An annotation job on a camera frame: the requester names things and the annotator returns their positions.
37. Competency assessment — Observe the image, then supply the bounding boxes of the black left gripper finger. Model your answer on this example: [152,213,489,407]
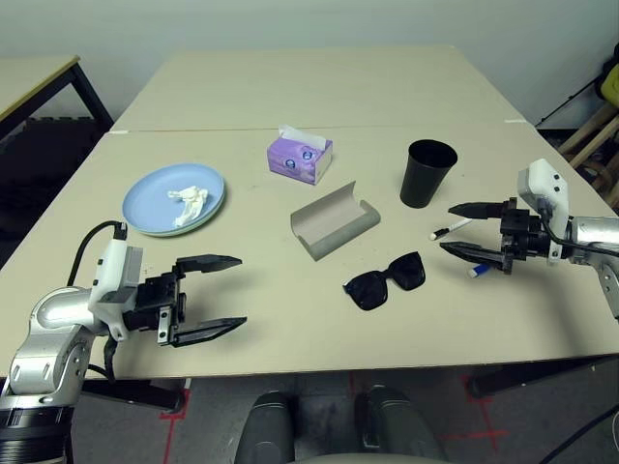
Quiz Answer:
[168,316,249,350]
[175,253,243,279]

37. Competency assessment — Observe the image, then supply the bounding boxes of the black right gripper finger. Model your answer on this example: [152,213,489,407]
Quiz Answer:
[438,241,505,270]
[448,201,506,218]

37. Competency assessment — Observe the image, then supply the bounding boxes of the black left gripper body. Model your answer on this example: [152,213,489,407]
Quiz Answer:
[123,270,188,346]

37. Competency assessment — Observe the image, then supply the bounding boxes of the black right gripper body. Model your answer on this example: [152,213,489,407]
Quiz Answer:
[499,198,553,276]

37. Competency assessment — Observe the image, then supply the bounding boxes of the white tissue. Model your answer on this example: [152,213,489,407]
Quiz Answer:
[166,185,211,227]

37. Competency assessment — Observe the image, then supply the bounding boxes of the blue plastic plate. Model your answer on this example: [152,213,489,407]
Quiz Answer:
[121,162,227,237]

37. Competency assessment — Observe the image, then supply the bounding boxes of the black sunglasses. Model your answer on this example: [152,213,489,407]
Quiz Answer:
[341,250,427,313]

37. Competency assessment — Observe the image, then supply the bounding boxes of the grey glasses case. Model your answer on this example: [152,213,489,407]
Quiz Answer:
[289,180,381,263]

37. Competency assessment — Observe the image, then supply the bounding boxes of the white marker black cap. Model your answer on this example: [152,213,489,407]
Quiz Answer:
[427,217,473,242]

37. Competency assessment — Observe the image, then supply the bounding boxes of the black plastic cup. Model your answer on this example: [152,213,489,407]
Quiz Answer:
[399,138,459,210]

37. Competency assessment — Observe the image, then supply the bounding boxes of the grey robot left leg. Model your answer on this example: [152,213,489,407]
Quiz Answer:
[233,390,297,464]

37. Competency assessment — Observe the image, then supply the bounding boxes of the grey robot leg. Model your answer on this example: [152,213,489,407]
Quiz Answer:
[354,386,447,464]
[233,390,297,464]

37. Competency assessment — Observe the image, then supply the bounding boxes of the purple tissue pack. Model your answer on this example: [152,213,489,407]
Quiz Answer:
[266,124,335,186]

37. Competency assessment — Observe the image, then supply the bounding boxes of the black tripod rod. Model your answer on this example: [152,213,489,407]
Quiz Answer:
[535,75,606,129]

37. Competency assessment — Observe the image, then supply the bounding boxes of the black foam floor mat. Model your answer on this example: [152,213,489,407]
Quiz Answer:
[0,114,115,255]

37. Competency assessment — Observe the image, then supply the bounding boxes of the yellow round object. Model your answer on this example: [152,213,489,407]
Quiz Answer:
[594,42,619,106]

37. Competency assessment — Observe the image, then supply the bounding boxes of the grey robot right leg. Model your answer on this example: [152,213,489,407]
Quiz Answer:
[354,386,447,464]

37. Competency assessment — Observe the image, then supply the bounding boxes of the side table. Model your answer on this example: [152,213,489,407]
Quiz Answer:
[0,54,115,142]

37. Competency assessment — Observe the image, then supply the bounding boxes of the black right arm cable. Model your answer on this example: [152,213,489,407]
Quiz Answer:
[535,206,619,464]

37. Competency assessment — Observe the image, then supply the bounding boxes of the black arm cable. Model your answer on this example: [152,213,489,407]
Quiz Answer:
[535,206,619,464]
[66,219,129,384]

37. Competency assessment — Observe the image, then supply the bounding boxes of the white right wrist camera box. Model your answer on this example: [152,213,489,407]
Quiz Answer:
[516,158,573,265]

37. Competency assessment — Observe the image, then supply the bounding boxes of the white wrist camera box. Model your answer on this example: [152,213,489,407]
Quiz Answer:
[88,233,145,311]
[516,158,573,265]

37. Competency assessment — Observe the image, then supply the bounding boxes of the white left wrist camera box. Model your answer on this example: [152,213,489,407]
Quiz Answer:
[88,233,145,311]

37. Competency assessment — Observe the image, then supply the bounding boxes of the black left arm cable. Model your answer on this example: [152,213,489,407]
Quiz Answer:
[66,219,129,384]

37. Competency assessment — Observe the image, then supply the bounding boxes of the wooden chair frame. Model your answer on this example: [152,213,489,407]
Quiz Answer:
[557,102,619,195]

